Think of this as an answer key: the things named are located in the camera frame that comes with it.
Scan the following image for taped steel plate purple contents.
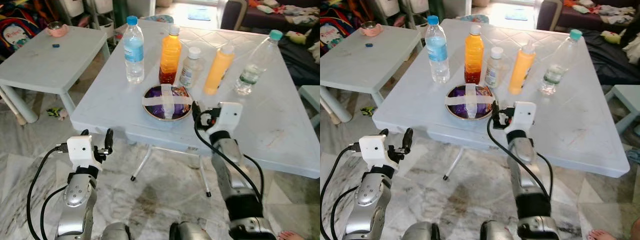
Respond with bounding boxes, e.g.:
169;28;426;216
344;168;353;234
445;83;497;121
142;84;194;122

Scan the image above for small clear white-capped bottle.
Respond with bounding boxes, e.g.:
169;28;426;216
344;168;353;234
179;46;203;89
484;46;505;89

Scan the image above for yellow juice bottle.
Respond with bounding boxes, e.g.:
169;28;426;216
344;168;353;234
507;41;537;96
203;43;236;96

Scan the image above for large white plastic table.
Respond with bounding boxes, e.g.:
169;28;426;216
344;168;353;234
372;19;631;178
70;19;321;179

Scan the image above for dark orange juice bottle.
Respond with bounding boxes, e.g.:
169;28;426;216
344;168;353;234
464;24;485;85
159;25;182;85

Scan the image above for teal cap clear bottle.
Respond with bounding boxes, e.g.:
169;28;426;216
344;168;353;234
233;29;284;96
539;29;584;96

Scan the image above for small white plastic table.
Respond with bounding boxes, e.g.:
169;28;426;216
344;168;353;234
320;24;423;125
0;25;112;125

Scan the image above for robot left leg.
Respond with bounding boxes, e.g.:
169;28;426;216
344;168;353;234
100;222;132;240
401;222;441;240

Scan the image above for robot leg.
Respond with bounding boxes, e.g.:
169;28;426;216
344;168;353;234
401;222;441;240
169;221;213;240
480;220;518;240
100;222;132;240

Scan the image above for blue cap water bottle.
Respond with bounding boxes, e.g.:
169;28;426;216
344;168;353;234
425;15;451;84
123;15;145;84

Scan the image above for pale plastic stool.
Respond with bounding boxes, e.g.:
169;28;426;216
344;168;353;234
604;84;640;136
298;85;321;128

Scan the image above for blue floor mat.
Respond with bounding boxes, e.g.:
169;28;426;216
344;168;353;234
187;7;213;22
505;7;530;22

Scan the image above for pink bowl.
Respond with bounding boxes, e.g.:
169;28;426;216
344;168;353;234
361;21;384;38
47;21;69;38

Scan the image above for black cloth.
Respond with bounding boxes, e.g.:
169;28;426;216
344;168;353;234
582;30;640;86
277;35;321;86

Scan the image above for robot right leg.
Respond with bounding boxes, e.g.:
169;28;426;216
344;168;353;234
480;220;518;240
169;221;213;240

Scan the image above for colourful printed backpack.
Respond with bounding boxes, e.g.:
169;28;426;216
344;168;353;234
0;0;56;58
320;0;368;56

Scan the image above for dark sofa with clothes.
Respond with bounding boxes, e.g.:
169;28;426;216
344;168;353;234
537;0;640;32
220;0;321;32

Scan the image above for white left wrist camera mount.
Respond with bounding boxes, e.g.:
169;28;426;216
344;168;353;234
358;134;392;171
66;135;99;172

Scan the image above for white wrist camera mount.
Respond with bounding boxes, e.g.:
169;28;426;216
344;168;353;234
358;134;392;171
207;102;244;136
66;135;99;172
504;101;537;133

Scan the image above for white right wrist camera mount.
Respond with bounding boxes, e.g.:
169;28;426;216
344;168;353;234
504;101;537;133
207;102;244;136

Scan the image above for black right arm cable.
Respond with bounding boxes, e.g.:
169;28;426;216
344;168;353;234
193;119;265;201
487;118;554;198

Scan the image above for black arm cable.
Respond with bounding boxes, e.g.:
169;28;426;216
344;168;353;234
193;119;265;201
26;145;68;240
320;144;361;240
487;118;554;198
40;185;68;240
330;185;360;240

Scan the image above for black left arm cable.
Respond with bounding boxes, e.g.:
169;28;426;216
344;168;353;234
26;145;68;240
320;144;361;240
40;185;68;240
330;185;360;240

